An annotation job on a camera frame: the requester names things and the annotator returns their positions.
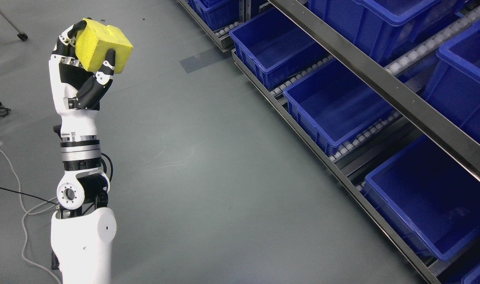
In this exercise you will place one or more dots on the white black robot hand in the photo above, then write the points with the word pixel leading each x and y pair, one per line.
pixel 77 92

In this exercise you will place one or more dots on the blue bin lower near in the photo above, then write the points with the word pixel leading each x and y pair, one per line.
pixel 427 198

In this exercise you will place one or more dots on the yellow foam block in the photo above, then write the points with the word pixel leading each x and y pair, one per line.
pixel 93 42

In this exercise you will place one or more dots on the large blue plastic bin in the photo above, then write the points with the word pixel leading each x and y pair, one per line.
pixel 335 107

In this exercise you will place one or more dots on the white robot forearm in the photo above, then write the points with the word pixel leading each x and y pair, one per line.
pixel 83 227

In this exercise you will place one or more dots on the blue bin behind table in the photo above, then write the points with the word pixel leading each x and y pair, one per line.
pixel 274 48

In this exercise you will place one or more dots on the metal stand leg caster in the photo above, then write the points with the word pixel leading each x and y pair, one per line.
pixel 21 34

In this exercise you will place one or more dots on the blue bin far lower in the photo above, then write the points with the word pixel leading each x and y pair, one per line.
pixel 216 13

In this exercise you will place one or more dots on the blue bin upper shelf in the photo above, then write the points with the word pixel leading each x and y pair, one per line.
pixel 382 29

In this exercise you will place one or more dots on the blue bin right edge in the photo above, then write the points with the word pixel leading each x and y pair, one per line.
pixel 454 88

